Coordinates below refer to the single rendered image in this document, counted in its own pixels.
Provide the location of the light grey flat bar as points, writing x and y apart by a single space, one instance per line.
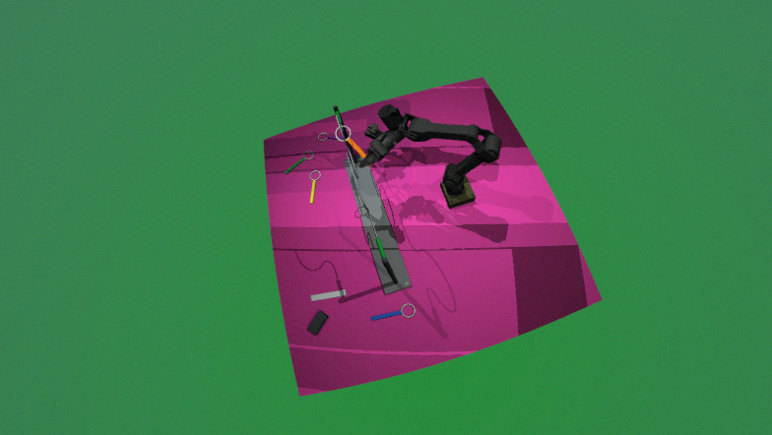
328 295

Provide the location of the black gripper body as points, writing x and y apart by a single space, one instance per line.
387 143

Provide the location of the white loop with green handle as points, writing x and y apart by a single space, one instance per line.
298 163

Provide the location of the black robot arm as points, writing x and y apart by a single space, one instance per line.
422 129

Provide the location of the orange handle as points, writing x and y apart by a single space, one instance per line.
351 141

